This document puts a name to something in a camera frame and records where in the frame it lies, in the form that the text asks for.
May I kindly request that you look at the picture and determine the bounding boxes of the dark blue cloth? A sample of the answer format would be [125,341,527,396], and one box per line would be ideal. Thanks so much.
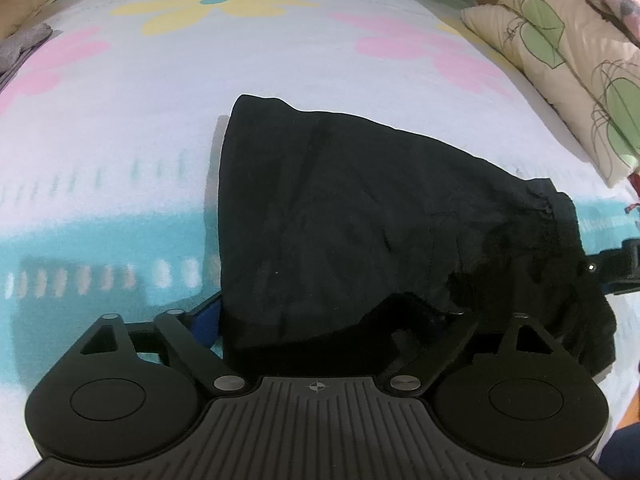
[597,422,640,480]

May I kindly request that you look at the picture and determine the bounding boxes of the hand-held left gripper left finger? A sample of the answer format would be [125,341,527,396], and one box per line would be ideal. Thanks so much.
[79,293,252,397]

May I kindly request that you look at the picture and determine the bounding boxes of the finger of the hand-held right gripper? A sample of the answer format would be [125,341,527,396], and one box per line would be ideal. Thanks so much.
[582,239,640,297]

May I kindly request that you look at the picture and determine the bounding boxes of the black pants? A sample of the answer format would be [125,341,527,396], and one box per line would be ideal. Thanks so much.
[216,93,618,378]

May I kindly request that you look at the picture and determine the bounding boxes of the folded grey clothes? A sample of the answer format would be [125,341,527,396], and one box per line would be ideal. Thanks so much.
[0,22,53,92]

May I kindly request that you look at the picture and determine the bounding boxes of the flower print blanket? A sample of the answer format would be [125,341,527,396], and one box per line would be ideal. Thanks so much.
[0,0,640,466]

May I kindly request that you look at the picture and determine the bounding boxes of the cream leaf print pillow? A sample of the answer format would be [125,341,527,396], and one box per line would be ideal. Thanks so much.
[460,0,640,188]

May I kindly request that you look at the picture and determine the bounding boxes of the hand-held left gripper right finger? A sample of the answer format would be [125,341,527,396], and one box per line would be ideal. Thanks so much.
[384,305,565,397]

